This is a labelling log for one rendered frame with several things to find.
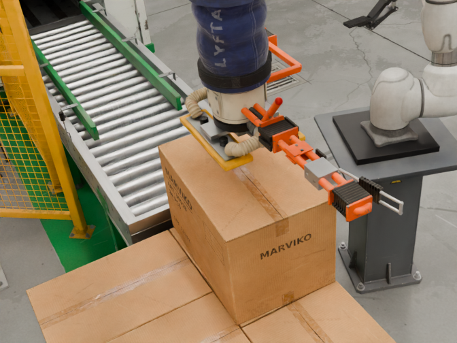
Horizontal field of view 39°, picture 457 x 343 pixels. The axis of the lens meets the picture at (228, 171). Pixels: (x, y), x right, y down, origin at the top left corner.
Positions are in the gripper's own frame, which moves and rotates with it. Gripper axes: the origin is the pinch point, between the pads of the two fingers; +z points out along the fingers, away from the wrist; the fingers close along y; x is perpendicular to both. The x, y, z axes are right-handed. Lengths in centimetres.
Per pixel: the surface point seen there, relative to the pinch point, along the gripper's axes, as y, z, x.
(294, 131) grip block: 33.0, 19.6, -1.8
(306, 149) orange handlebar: 33.6, 21.1, -10.2
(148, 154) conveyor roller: 106, 30, 113
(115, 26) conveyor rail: 101, -4, 252
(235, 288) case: 87, 42, 1
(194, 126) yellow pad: 46, 35, 36
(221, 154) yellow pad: 46, 35, 16
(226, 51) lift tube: 14.0, 28.2, 19.7
